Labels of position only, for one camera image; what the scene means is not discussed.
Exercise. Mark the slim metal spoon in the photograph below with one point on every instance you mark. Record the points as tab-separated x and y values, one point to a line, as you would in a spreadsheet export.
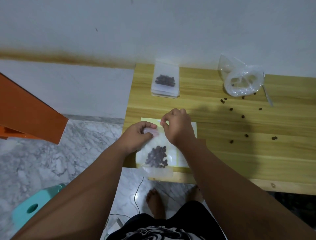
267	95

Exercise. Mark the pale yellow sticker sheet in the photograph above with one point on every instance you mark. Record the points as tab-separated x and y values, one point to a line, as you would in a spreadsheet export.
181	158

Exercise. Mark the coffee beans in held bag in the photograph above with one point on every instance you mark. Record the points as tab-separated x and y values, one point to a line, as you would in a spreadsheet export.
157	156

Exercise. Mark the person's foot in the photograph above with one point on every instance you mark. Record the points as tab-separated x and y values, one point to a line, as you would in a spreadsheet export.
156	204
196	194

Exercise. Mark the person's left thumb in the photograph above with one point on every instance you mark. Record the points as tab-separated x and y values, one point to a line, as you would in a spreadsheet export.
148	135

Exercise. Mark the scattered loose coffee beans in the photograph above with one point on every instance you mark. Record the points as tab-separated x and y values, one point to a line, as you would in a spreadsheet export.
243	116

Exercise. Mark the person's right thumb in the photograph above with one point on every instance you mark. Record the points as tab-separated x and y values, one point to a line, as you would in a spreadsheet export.
165	121

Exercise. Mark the person's left foot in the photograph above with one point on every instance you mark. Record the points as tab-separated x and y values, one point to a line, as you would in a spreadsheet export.
156	204

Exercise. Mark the person's left forearm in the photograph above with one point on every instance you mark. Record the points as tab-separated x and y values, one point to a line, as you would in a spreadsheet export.
81	197

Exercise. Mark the person's left hand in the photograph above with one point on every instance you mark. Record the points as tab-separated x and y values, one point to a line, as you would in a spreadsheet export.
134	138

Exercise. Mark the stack of filled zip bags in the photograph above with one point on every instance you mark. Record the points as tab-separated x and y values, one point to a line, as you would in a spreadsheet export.
166	74

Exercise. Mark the black printed shorts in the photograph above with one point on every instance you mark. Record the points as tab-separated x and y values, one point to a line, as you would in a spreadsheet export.
170	225

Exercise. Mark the large crumpled clear plastic bag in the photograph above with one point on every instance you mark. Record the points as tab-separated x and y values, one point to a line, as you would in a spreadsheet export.
240	79

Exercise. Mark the person's right hand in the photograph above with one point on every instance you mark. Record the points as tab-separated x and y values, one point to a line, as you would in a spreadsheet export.
179	128

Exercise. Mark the clear zip bag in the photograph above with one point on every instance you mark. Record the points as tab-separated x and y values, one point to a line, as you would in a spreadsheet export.
151	170

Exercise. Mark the person's right foot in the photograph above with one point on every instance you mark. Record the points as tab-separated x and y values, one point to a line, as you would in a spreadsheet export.
196	194

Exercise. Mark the person's right forearm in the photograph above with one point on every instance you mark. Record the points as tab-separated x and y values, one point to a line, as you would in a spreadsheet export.
234	197

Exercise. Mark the teal plastic stool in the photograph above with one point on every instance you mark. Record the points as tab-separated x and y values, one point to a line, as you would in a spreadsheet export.
32	205

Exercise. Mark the orange wooden furniture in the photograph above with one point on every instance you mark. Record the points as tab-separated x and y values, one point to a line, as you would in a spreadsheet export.
27	111

